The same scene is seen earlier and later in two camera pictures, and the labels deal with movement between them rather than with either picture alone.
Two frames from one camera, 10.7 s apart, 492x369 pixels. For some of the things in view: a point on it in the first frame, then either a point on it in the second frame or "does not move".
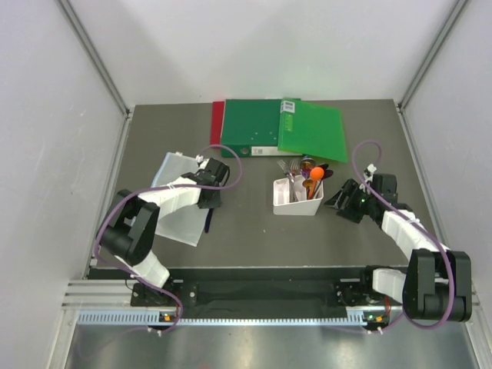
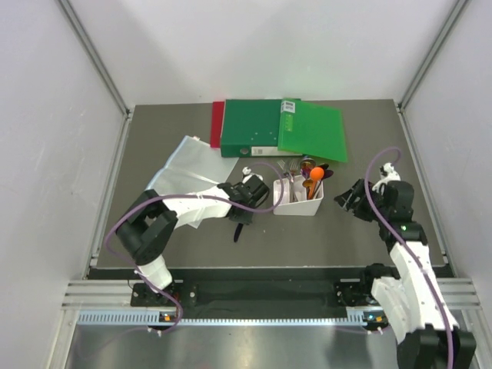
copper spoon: x=307 y=183 does not move
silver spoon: x=307 y=164 does not move
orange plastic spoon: x=316 y=174 does not move
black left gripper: x=214 y=204 → x=244 y=219
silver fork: x=283 y=165 does not move
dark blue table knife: x=207 y=220 → x=237 y=231
